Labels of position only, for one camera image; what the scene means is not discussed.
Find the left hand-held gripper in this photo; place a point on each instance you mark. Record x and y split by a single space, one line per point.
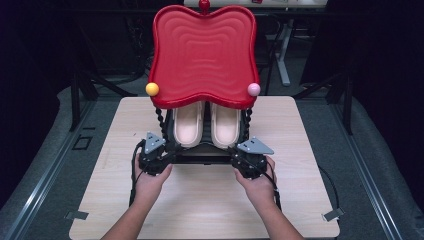
153 160

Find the person's right hand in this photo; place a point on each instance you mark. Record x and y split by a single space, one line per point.
261 190

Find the black metal stand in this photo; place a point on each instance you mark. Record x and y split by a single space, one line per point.
76 100
347 100

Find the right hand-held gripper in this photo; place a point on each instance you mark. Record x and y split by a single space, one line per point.
251 165

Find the person's left hand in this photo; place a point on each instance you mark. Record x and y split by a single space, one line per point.
148 186

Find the red and black shoe rack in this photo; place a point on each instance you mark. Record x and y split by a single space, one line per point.
203 56

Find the beige clog shoe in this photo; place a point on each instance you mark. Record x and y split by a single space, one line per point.
188 126
225 128

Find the grey tape strip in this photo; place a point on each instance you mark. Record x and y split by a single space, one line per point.
333 214
76 215

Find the grey metal rail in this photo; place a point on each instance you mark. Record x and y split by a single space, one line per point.
50 173
366 180

